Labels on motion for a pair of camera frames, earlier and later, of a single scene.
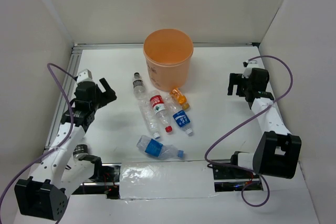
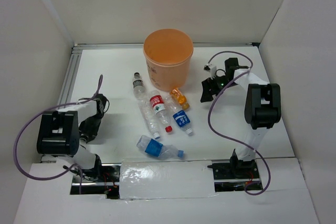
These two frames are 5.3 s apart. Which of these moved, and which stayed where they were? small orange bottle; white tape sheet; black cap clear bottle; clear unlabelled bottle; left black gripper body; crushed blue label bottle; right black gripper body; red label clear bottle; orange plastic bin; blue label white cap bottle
Moved: left black gripper body; right black gripper body
Stayed: small orange bottle; black cap clear bottle; crushed blue label bottle; blue label white cap bottle; clear unlabelled bottle; white tape sheet; red label clear bottle; orange plastic bin
